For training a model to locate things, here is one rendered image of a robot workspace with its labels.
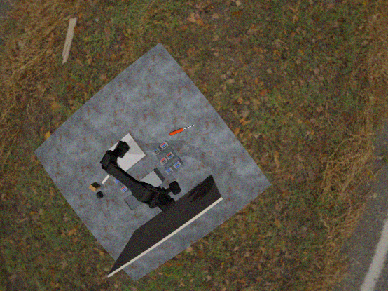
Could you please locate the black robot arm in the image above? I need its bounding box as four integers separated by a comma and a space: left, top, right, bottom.
100, 141, 176, 212

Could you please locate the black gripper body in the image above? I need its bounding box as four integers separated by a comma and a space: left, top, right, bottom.
149, 181, 181, 208

